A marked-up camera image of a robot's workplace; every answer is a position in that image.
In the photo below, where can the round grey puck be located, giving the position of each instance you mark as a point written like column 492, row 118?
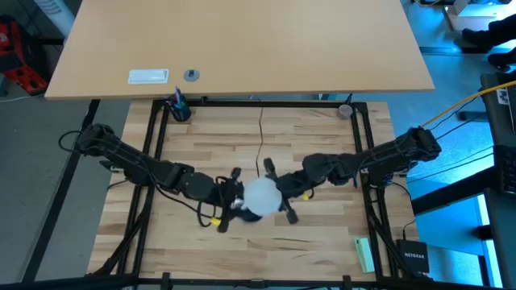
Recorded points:
column 345, row 110

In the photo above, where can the dark pen cup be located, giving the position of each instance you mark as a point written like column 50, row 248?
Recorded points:
column 180, row 113

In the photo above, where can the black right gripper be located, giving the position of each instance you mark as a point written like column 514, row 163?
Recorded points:
column 292, row 183

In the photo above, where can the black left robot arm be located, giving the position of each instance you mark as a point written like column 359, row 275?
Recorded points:
column 133, row 161

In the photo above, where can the white box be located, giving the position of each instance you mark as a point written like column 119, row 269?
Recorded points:
column 475, row 14

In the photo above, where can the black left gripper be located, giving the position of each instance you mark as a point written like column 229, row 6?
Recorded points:
column 227, row 189

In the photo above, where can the white rectangular plate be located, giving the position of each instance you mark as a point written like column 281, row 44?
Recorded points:
column 148, row 76

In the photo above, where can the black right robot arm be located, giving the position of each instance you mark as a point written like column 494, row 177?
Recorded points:
column 383, row 155

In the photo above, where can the person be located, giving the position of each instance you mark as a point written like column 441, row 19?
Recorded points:
column 500, row 32

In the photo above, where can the holder with blue pens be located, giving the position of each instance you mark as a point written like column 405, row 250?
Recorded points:
column 242, row 40

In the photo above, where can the blue pen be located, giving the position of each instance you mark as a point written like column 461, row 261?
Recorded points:
column 177, row 94

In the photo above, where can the black frame clip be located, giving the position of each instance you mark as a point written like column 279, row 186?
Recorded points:
column 346, row 281
column 165, row 280

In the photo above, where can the black side table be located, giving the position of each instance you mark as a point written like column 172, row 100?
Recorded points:
column 498, row 133

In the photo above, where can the white lightbulb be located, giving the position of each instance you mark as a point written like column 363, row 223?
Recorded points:
column 262, row 197

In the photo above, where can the red toolbox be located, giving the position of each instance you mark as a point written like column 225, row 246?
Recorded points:
column 24, row 76

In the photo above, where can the green sticky note pad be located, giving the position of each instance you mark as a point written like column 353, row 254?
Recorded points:
column 364, row 254

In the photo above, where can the black metal frame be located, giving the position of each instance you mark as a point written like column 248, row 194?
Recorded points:
column 302, row 103

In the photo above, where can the black keyboard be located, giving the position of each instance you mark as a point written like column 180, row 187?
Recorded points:
column 508, row 169

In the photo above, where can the black Netgear switch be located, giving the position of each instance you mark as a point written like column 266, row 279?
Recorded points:
column 413, row 255

